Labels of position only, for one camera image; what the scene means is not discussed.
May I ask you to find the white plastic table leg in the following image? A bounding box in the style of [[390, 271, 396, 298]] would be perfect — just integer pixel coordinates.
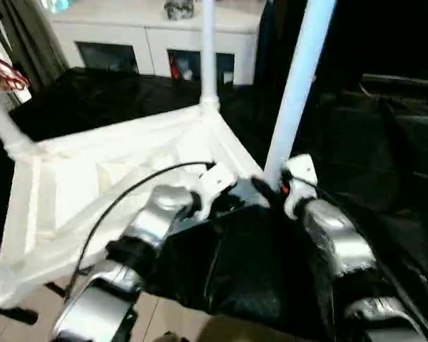
[[0, 93, 35, 163], [200, 0, 220, 113], [263, 0, 337, 187]]

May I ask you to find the white plastic table top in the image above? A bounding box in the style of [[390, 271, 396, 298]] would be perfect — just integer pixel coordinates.
[[0, 105, 272, 309]]

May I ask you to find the black plastic mat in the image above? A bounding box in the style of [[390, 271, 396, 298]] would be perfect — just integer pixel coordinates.
[[0, 68, 428, 342]]

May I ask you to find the white cabinet with glass doors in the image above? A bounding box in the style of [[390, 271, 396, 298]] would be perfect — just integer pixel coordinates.
[[50, 0, 266, 86]]

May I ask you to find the dark object on cabinet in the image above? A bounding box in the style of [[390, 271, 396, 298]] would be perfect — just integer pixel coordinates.
[[164, 0, 195, 21]]

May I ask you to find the grey curtain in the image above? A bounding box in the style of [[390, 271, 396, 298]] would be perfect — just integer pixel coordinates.
[[0, 0, 68, 79]]

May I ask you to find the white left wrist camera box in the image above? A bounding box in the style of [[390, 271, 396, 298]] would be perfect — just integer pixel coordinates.
[[197, 162, 238, 218]]

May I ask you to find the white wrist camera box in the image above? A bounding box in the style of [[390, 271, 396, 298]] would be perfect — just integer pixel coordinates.
[[277, 154, 319, 219], [197, 162, 238, 218]]

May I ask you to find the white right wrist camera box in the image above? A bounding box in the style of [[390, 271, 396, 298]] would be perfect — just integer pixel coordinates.
[[277, 154, 319, 219]]

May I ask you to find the black horizontal rail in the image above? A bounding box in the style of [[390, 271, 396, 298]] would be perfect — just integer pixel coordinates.
[[360, 71, 428, 92]]

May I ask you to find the black metal table frame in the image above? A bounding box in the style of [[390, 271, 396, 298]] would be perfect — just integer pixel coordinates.
[[0, 281, 68, 325]]

